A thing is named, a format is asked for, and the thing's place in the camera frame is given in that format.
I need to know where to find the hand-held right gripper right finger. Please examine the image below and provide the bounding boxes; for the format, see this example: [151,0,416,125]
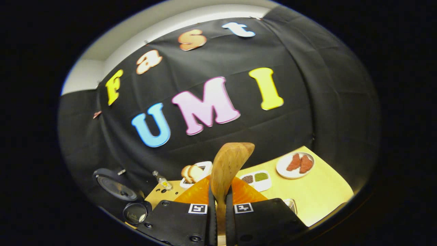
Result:
[225,176,309,246]

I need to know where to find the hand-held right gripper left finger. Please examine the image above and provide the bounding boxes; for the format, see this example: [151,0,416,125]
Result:
[137,176,218,246]

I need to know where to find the wooden spoon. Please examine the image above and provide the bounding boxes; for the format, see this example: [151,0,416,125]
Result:
[210,142,255,236]

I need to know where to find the metal wire chopstick holder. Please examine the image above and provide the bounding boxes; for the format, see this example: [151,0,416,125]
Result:
[283,199,298,216]

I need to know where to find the black rice cooker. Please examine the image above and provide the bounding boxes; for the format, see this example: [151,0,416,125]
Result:
[92,167,153,226]

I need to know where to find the white divided bean dish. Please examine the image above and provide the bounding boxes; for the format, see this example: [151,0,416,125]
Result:
[239,170,272,192]

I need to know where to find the white toaster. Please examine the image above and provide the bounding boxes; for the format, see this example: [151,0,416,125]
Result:
[179,161,213,190]

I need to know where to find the small glass bottle yellow label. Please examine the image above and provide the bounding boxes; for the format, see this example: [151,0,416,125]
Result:
[152,170,173,191]

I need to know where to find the white round plate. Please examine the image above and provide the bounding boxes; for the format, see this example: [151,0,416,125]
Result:
[276,152,315,179]

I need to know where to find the black backdrop cloth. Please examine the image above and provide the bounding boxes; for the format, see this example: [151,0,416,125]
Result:
[58,7,381,219]

